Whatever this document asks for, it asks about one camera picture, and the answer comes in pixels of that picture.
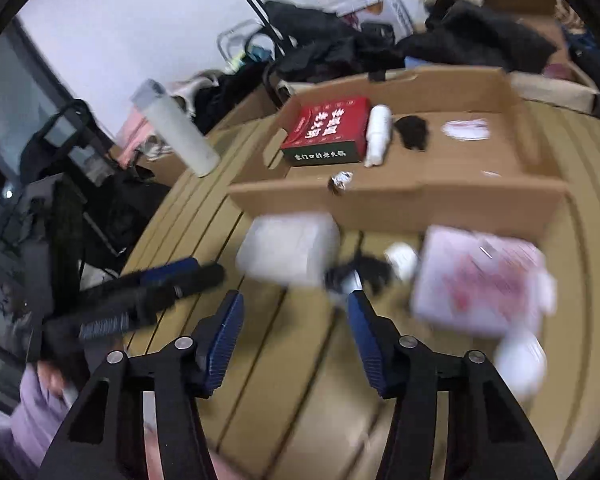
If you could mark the white plastic bottle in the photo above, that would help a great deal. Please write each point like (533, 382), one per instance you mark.
(377, 135)

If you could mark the white metal rack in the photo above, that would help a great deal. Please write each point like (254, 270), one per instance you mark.
(230, 42)

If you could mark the black cloth item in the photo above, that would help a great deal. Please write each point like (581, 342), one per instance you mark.
(412, 132)

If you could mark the black clothes pile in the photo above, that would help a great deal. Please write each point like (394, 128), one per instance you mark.
(480, 35)

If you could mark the glass sliding door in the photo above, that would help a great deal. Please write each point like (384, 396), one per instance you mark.
(10, 95)

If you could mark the person's left forearm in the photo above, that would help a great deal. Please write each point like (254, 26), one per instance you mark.
(27, 425)

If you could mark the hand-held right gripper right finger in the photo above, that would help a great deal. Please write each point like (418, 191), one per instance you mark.
(370, 345)

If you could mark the foil wrapper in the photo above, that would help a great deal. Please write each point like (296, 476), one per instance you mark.
(341, 182)

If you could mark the white round container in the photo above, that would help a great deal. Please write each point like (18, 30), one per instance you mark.
(520, 365)

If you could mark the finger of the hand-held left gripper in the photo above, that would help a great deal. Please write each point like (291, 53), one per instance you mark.
(172, 270)
(105, 326)

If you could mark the black trolley bag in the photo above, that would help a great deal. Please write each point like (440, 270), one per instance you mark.
(325, 45)

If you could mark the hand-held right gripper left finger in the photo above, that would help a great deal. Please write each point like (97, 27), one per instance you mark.
(225, 340)

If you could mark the black backpack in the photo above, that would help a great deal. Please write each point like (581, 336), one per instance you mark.
(220, 100)

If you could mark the white tissue pack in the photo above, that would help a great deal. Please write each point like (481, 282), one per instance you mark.
(290, 250)

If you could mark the small white jar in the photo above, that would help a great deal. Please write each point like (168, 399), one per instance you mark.
(402, 260)

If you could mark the blue bag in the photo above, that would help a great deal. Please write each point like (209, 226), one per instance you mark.
(587, 60)

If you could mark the pink and white packet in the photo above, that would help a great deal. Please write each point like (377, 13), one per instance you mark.
(480, 280)

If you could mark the beige storage box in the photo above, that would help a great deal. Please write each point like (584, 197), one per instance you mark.
(550, 90)

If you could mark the person's left hand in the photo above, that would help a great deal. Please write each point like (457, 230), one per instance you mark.
(52, 377)

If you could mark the printed appliance box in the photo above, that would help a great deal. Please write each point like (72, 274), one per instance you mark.
(380, 10)

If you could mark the white paper label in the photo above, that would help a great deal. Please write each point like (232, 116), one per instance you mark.
(465, 129)

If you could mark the red and green box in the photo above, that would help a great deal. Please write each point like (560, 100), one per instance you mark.
(330, 120)

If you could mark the shallow cardboard tray box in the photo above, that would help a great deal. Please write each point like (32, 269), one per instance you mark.
(430, 195)

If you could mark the black stroller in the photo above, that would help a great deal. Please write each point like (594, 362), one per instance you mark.
(65, 125)

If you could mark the white thermos flask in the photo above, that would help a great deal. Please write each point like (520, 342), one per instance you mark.
(175, 130)

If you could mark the pink bag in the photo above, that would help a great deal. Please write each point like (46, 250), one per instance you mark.
(132, 135)

